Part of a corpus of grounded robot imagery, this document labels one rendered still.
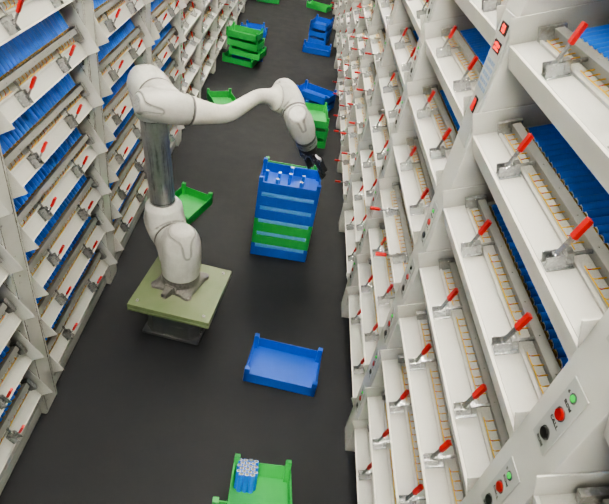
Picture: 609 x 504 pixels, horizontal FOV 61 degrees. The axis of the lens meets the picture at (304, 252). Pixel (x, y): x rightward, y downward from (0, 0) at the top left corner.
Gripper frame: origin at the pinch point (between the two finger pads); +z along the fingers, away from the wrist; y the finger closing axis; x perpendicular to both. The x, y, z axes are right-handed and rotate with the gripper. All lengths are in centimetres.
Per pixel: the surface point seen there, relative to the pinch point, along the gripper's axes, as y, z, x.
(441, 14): 31, -69, 44
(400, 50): 1, -24, 56
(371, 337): 72, -7, -40
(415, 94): 34, -48, 28
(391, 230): 56, -29, -10
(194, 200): -73, 54, -44
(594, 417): 123, -128, -44
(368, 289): 55, 6, -25
